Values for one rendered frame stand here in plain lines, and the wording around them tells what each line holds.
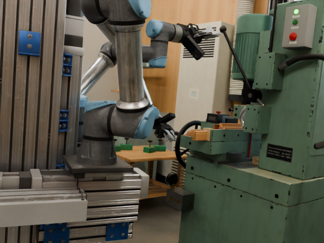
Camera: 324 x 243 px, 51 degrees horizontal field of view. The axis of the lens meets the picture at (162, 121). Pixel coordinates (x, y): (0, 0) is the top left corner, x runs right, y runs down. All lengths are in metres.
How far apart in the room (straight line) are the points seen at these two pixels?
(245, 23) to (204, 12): 2.17
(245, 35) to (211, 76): 1.57
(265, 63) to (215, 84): 1.77
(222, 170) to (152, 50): 0.62
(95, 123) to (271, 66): 0.73
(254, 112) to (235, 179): 0.30
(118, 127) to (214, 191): 0.62
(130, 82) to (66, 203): 0.44
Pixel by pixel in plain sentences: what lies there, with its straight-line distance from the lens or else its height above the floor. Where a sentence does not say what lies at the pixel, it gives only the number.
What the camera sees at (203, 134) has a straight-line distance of 1.53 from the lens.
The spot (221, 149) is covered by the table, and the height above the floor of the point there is 0.86.
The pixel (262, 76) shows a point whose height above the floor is 1.20.
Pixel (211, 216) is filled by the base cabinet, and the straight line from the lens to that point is 1.65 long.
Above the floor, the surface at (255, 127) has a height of 0.99.
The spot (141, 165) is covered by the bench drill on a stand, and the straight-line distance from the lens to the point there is 3.95.
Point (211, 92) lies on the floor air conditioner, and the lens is 3.21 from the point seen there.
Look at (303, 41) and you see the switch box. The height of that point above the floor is 1.34.
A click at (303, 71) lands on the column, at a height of 1.23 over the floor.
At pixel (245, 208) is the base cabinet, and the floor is 0.65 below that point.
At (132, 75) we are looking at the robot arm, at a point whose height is 1.15.
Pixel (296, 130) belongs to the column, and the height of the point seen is 0.99.
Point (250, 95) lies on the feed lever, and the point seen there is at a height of 1.12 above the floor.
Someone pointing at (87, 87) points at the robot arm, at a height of 1.09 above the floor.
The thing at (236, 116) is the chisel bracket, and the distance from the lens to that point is 1.74.
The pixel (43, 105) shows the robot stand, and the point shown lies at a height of 1.01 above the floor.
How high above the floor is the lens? 1.10
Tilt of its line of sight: 5 degrees down
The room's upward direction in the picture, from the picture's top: 5 degrees clockwise
